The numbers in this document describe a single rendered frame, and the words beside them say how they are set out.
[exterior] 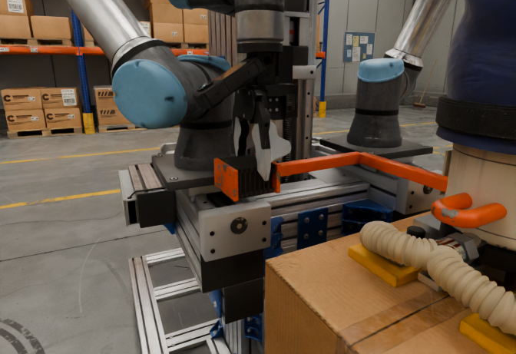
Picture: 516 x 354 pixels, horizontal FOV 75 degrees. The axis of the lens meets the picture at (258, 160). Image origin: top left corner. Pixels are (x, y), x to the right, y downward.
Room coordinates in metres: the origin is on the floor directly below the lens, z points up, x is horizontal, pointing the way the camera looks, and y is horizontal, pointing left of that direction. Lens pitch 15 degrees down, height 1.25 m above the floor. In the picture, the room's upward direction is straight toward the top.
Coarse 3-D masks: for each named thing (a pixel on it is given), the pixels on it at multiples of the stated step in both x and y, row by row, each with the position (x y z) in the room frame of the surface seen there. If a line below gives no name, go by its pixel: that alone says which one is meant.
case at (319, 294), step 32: (288, 256) 0.50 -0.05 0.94; (320, 256) 0.50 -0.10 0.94; (288, 288) 0.43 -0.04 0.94; (320, 288) 0.41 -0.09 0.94; (352, 288) 0.41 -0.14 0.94; (384, 288) 0.41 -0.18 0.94; (416, 288) 0.41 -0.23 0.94; (512, 288) 0.41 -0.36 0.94; (288, 320) 0.42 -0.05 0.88; (320, 320) 0.36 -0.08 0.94; (352, 320) 0.35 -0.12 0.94; (384, 320) 0.35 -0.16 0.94; (416, 320) 0.35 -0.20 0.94; (448, 320) 0.35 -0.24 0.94; (288, 352) 0.42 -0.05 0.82; (320, 352) 0.36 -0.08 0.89; (352, 352) 0.31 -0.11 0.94; (384, 352) 0.30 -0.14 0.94; (416, 352) 0.30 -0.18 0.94; (448, 352) 0.30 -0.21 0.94; (480, 352) 0.30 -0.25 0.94
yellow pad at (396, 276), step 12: (408, 228) 0.51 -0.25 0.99; (420, 228) 0.51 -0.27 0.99; (360, 252) 0.48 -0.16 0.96; (372, 252) 0.48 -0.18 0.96; (372, 264) 0.45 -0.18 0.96; (384, 264) 0.45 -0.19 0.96; (396, 264) 0.44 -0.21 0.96; (384, 276) 0.43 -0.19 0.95; (396, 276) 0.42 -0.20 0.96; (408, 276) 0.43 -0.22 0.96
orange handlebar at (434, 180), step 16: (304, 160) 0.59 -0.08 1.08; (320, 160) 0.60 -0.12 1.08; (336, 160) 0.62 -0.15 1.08; (352, 160) 0.64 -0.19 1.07; (368, 160) 0.63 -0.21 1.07; (384, 160) 0.60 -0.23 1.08; (400, 176) 0.56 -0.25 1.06; (416, 176) 0.53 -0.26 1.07; (432, 176) 0.51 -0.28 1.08; (432, 208) 0.40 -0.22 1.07; (448, 208) 0.38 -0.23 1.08; (464, 208) 0.42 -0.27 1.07; (480, 208) 0.38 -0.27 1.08; (496, 208) 0.38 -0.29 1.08; (448, 224) 0.38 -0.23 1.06; (464, 224) 0.36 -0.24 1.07; (480, 224) 0.36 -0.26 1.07
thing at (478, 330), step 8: (464, 320) 0.33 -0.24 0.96; (472, 320) 0.33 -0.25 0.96; (480, 320) 0.33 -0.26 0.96; (464, 328) 0.33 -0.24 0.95; (472, 328) 0.32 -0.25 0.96; (480, 328) 0.32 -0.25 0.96; (488, 328) 0.32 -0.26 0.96; (496, 328) 0.32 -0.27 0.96; (472, 336) 0.32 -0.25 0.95; (480, 336) 0.31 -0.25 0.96; (488, 336) 0.31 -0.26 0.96; (496, 336) 0.31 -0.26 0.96; (504, 336) 0.31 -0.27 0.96; (512, 336) 0.31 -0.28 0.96; (480, 344) 0.31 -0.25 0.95; (488, 344) 0.30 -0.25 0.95; (496, 344) 0.30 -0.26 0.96; (504, 344) 0.30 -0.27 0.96; (512, 344) 0.30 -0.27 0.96; (496, 352) 0.30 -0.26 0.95; (504, 352) 0.29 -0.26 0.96; (512, 352) 0.29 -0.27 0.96
